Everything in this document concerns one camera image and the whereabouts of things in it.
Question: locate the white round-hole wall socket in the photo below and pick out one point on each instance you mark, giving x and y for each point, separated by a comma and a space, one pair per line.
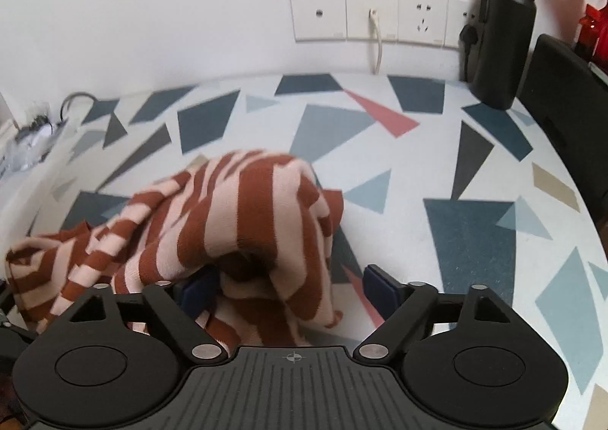
318, 14

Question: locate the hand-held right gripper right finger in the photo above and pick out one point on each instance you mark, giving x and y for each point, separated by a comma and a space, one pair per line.
380, 290

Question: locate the clear plastic bags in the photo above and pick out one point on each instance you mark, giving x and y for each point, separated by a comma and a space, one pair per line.
28, 145

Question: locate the red vase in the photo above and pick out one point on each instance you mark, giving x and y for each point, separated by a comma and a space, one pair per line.
591, 31

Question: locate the geometric patterned table mat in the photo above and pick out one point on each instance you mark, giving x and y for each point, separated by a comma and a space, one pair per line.
427, 159

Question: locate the white data wall socket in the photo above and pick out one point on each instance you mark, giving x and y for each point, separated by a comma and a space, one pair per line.
361, 26

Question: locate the brown and pink striped sweater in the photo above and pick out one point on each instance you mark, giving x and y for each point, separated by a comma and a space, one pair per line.
237, 211

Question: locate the white five-hole power socket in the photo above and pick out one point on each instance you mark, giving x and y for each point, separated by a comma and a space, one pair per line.
456, 17
422, 17

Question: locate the black power plug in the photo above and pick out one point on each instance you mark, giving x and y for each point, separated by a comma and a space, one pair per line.
468, 38

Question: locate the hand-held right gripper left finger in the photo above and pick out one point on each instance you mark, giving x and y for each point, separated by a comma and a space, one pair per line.
199, 290

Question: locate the black water bottle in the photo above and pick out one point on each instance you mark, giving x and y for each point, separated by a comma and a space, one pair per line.
503, 40

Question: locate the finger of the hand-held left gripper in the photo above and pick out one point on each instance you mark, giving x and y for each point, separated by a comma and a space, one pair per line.
9, 340

